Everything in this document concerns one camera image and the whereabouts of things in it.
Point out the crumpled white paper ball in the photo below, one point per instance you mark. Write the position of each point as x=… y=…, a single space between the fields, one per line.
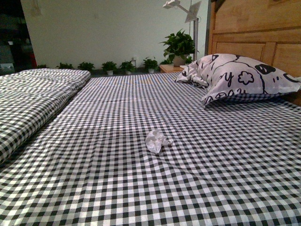
x=155 y=140

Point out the black white checkered bed sheet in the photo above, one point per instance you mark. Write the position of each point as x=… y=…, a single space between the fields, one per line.
x=142 y=150

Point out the small wooden side table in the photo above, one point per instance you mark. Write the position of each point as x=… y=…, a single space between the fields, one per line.
x=170 y=69

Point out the small potted plant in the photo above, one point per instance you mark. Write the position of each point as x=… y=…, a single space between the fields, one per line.
x=127 y=67
x=87 y=66
x=150 y=64
x=109 y=67
x=64 y=66

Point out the large potted green plant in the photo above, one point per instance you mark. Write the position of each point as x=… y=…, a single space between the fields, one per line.
x=179 y=46

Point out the cartoon print pillow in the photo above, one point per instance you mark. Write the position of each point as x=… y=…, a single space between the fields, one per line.
x=237 y=78

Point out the white floor lamp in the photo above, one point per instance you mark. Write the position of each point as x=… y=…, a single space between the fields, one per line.
x=192 y=15

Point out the folded checkered quilt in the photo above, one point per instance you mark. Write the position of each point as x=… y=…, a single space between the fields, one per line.
x=28 y=99

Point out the wooden headboard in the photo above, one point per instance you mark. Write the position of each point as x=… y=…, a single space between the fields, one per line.
x=266 y=30

